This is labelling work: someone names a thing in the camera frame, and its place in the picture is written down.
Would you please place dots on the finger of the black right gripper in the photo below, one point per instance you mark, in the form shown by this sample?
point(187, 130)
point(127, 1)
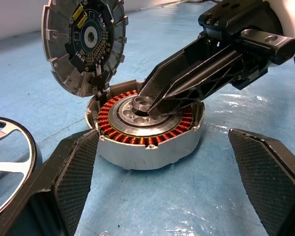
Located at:
point(164, 76)

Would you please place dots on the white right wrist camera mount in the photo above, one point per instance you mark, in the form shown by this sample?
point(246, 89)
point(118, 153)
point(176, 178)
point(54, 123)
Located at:
point(292, 19)

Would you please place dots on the silver hinged motor lid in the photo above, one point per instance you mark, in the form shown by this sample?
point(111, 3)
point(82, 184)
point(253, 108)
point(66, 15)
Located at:
point(56, 49)

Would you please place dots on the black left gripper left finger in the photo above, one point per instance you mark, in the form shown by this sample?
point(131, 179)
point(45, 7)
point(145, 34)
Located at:
point(71, 177)

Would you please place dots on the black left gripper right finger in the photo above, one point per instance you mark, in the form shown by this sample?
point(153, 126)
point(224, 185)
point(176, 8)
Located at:
point(265, 177)

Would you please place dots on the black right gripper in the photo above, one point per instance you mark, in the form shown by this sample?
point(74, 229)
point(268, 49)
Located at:
point(248, 22)

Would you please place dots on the silver spoked rotor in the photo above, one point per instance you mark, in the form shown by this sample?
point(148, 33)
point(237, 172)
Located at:
point(35, 153)

